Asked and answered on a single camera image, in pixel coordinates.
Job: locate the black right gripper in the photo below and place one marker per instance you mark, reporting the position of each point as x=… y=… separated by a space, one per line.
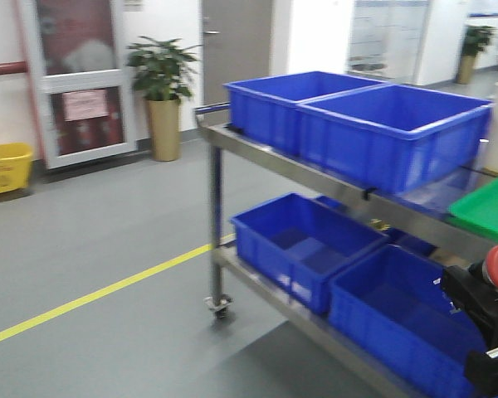
x=472 y=294

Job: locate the blue bin cart bottom right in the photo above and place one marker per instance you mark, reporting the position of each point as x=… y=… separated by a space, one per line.
x=388 y=304

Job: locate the blue bin cart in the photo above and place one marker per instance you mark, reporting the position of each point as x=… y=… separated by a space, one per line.
x=266 y=109
x=388 y=304
x=394 y=138
x=301 y=244

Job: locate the green plastic tray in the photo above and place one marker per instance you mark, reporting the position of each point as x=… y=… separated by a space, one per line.
x=477 y=212

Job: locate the blue bin cart bottom left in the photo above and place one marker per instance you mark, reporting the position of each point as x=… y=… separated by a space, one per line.
x=301 y=244

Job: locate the blue bin cart top right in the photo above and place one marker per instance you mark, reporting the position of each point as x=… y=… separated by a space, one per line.
x=394 y=138

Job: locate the steel trolley cart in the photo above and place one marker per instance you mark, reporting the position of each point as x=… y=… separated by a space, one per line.
x=409 y=212

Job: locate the blue bin cart top left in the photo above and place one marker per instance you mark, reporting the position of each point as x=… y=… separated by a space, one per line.
x=266 y=109

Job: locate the potted plant gold pot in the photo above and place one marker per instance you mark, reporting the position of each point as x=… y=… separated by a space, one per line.
x=163 y=75

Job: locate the yellow mop bucket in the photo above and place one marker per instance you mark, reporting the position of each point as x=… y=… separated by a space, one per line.
x=15 y=166

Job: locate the fire cabinet door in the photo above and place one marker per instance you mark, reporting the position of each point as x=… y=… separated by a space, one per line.
x=79 y=80

